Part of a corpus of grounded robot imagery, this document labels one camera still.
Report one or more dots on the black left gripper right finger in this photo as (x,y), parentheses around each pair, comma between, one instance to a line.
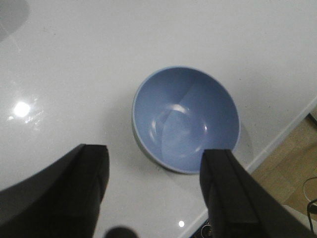
(238,207)

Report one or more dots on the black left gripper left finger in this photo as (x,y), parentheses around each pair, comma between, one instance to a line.
(61,201)

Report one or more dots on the blue bowl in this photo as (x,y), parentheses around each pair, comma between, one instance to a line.
(180,112)

